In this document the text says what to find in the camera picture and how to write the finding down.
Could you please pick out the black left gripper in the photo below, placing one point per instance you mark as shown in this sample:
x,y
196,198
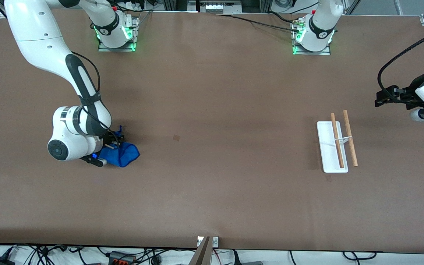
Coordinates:
x,y
410,92

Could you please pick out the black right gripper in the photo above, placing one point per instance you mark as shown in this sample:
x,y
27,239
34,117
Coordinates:
x,y
109,139

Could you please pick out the blue microfibre towel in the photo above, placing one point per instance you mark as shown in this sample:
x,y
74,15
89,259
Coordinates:
x,y
128,154

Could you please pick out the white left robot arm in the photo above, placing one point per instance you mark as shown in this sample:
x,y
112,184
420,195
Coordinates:
x,y
318,22

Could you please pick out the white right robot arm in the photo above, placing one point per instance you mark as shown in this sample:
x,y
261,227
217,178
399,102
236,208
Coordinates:
x,y
35,29

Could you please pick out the white rack with wooden bars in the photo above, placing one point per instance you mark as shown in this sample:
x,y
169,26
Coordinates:
x,y
329,154

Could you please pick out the black and orange connector box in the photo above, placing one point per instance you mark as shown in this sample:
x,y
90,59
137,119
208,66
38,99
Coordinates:
x,y
122,257

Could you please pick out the white power strip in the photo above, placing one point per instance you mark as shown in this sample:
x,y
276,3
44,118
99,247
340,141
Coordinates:
x,y
219,6

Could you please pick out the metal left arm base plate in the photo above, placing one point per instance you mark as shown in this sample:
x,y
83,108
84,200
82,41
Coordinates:
x,y
325,53

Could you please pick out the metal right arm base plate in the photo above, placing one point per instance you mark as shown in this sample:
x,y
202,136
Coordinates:
x,y
103,49

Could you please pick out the white metal camera bracket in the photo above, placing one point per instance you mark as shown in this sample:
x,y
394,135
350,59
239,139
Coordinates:
x,y
215,241

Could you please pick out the brown camera post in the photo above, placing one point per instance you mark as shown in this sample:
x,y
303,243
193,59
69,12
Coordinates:
x,y
201,255

